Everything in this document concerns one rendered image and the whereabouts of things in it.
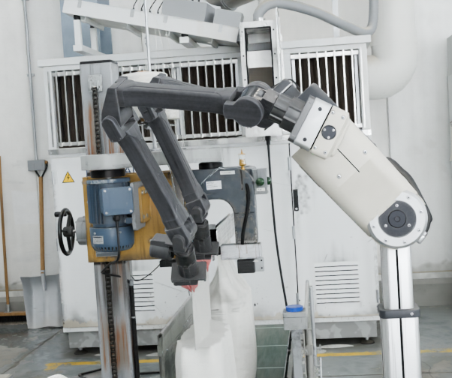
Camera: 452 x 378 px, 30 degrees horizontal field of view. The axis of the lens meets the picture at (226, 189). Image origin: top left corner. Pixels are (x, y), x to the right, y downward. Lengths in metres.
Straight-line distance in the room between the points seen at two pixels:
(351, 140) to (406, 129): 4.89
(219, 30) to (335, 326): 2.15
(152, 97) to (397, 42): 4.06
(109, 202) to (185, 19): 2.81
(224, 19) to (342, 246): 1.70
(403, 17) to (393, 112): 1.17
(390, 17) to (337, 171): 3.98
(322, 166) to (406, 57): 3.96
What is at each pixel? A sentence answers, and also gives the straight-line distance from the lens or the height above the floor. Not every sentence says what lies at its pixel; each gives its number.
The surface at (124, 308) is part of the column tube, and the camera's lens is 3.15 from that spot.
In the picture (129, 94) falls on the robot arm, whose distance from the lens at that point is 2.14.
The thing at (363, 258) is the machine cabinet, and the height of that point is 0.60.
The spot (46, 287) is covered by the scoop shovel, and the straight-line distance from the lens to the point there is 7.19.
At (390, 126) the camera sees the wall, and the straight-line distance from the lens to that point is 7.01.
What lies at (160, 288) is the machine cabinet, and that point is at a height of 0.46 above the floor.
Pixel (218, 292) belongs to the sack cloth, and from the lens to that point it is 3.25.
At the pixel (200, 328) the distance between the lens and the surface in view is 2.62.
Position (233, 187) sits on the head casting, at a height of 1.27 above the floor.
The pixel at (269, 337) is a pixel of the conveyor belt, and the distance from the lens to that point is 4.54.
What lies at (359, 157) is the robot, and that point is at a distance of 2.14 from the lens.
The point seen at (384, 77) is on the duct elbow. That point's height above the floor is 1.82.
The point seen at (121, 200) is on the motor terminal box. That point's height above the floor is 1.26.
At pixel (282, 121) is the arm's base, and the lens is 1.99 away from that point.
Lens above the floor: 1.42
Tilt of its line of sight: 3 degrees down
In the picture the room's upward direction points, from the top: 4 degrees counter-clockwise
